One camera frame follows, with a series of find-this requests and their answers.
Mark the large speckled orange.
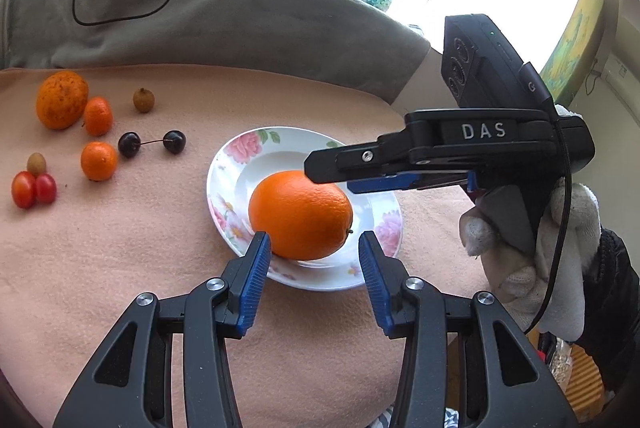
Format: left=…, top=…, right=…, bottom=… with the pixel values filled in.
left=36, top=71, right=89, bottom=130

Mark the dark cherry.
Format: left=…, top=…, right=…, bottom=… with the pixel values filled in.
left=117, top=131, right=142, bottom=159
left=162, top=130, right=186, bottom=155

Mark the grey blanket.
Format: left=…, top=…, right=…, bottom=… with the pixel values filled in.
left=1, top=0, right=430, bottom=101

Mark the right black camera box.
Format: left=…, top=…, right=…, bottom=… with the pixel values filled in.
left=440, top=14, right=556, bottom=115

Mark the white gloved right hand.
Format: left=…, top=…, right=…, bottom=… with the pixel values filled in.
left=458, top=103, right=603, bottom=343

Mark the brown longan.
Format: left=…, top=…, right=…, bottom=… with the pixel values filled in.
left=132, top=88, right=155, bottom=113
left=26, top=152, right=47, bottom=177

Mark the cherry tomato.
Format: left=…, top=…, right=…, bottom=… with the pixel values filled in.
left=35, top=174, right=58, bottom=204
left=11, top=170, right=36, bottom=209

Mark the smooth orange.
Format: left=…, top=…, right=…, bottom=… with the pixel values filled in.
left=248, top=170, right=354, bottom=261

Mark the mandarin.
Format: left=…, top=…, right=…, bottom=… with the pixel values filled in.
left=80, top=141, right=118, bottom=182
left=84, top=97, right=113, bottom=137

